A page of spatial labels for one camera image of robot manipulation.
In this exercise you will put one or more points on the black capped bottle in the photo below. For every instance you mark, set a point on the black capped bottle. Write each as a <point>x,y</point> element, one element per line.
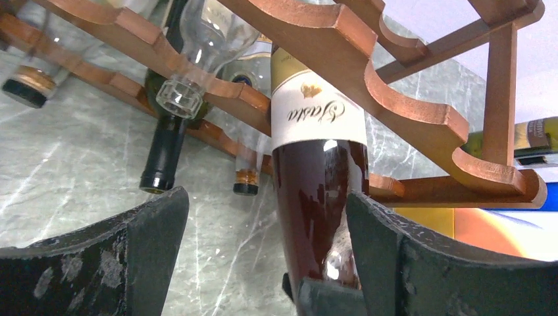
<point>159,173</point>

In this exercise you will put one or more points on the clear glass bottle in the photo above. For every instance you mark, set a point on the clear glass bottle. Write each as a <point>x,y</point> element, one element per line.
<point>207,35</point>

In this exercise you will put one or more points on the brown wooden wine rack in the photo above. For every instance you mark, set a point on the brown wooden wine rack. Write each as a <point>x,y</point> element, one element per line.
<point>337,41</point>

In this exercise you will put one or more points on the clear bottle gold collar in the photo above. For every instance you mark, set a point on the clear bottle gold collar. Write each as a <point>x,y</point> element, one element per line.
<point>35,80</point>

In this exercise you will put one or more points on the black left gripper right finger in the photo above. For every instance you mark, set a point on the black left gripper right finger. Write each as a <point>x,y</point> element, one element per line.
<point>408,269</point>

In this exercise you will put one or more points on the dark bottle white label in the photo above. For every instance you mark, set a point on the dark bottle white label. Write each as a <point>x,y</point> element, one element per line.
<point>319,153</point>

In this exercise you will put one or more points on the dark green wine bottle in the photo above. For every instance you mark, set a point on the dark green wine bottle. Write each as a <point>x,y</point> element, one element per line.
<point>532,138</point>

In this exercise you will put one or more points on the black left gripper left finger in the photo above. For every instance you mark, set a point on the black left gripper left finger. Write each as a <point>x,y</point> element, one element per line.
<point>121,265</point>

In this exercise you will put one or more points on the white cylindrical container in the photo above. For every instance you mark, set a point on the white cylindrical container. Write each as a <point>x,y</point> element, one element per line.
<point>488,230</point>

